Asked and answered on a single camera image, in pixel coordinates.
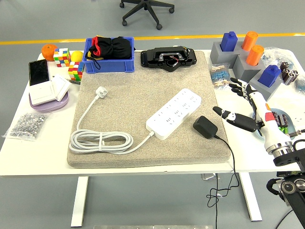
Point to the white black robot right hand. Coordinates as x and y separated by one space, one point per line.
269 124

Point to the black plug adapter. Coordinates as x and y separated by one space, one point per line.
205 127

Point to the white power strip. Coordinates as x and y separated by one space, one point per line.
174 112

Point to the row of dark capacitors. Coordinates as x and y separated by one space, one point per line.
283 120

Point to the pile of green batteries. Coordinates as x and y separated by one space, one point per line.
283 130

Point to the light blue plate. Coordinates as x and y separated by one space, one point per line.
291 128

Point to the grey block holder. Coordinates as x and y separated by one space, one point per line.
219 57
271 91
243 71

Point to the blue block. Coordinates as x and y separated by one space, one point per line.
228 41
269 76

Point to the bag of blue parts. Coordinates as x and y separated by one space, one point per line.
301 86

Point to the black table control panel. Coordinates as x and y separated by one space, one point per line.
284 174

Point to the bundle of dark capacitors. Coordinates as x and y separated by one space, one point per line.
289 74

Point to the bag of resistors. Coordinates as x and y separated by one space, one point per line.
219 76

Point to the clear bag of parts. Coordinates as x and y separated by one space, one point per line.
274 55

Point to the orange cylinder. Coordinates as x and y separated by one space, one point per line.
254 55
249 40

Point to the white table leg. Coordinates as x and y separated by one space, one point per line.
250 198
79 202

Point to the grey box under table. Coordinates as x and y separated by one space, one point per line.
208 176

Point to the black mechanical device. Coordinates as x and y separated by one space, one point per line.
152 59

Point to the grey-brown mat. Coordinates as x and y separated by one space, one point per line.
133 95

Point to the blue plastic bin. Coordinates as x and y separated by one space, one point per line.
109 66

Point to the black office chair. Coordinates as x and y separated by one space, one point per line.
145 7

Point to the black red cloth bag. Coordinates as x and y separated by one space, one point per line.
114 47

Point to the multicolour puzzle cube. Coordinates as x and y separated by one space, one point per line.
61 57
75 71

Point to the yellow lemon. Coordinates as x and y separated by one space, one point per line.
76 56

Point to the purple tray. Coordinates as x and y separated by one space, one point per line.
47 107

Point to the orange fruit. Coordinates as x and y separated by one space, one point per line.
48 52

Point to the black smartphone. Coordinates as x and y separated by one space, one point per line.
38 72

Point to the bag of metal nuts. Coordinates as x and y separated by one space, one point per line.
26 125

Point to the small white wall switch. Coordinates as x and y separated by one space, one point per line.
60 86

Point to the large white wall switch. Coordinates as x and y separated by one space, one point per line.
41 93

